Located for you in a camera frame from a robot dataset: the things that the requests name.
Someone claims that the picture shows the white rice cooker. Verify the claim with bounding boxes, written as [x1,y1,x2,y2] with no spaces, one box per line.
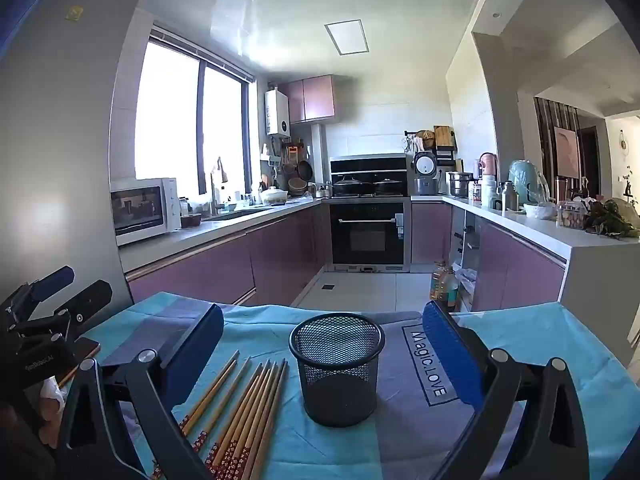
[414,151,441,196]

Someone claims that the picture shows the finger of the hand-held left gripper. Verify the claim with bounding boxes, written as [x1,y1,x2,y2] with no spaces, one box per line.
[7,280,113,346]
[0,266,76,331]

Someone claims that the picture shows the mint green appliance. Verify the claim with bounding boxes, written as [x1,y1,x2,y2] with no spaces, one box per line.
[509,160,549,206]

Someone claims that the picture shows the long pink base cabinets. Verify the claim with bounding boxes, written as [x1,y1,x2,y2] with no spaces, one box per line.
[125,200,331,307]

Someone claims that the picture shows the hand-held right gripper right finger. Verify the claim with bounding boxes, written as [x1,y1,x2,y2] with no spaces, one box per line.
[422,300,591,480]

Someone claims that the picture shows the white water heater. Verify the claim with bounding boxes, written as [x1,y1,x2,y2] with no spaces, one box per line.
[265,87,291,136]

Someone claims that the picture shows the blue grey patchwork tablecloth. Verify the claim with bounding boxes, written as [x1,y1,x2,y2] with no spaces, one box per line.
[75,290,640,480]

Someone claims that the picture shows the grey refrigerator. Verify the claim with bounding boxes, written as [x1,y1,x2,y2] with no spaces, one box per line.
[0,0,148,321]

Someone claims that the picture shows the person's left hand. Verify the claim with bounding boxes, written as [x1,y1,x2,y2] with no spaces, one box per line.
[39,379,71,441]

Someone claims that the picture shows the pink wall picture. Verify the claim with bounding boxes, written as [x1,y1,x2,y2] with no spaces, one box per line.
[552,126,581,179]

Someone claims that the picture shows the black range hood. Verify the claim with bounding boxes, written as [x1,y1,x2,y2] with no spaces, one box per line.
[330,155,407,181]

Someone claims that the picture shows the pink wall cabinet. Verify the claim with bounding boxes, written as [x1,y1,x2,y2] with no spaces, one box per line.
[279,75,336,125]

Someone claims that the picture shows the clear food container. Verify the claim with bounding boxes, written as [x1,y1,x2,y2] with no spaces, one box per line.
[557,201,588,230]

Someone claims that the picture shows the bunch of wooden chopsticks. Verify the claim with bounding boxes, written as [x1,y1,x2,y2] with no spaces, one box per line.
[150,350,291,480]

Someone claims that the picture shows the black mesh holder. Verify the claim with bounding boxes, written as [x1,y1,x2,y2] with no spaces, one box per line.
[289,312,386,428]

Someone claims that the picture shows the yellow oil bottle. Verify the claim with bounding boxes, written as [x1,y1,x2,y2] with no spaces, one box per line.
[431,263,451,307]

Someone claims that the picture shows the ceiling light panel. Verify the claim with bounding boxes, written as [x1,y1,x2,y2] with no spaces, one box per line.
[324,20,370,56]

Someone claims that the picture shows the narrow pink base cabinet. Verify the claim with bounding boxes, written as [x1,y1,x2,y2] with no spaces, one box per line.
[411,200,453,266]

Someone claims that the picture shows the steel stock pot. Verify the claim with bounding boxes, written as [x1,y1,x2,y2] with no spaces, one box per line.
[447,171,474,198]

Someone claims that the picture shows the kitchen window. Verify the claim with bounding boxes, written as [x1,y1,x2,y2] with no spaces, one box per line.
[135,25,256,196]

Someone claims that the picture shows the white microwave oven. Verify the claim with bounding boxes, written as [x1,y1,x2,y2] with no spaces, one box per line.
[110,177,182,247]

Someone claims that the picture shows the black built-in oven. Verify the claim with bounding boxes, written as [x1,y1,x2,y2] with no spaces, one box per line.
[329,199,407,267]

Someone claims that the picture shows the leafy green vegetables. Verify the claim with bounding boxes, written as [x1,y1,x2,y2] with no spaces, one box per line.
[587,199,640,239]

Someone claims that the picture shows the dark slatted room divider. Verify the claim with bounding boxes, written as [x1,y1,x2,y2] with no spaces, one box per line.
[534,97,581,201]

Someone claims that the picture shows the steel faucet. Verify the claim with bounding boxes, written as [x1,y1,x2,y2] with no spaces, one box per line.
[210,157,229,216]

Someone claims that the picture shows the pink peninsula base cabinets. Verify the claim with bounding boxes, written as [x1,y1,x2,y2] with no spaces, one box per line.
[472,220,568,312]

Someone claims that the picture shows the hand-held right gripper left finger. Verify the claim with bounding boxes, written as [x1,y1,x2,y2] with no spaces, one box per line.
[54,302,225,480]

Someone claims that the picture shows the hanging pans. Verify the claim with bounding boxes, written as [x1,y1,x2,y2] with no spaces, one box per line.
[282,142,314,196]

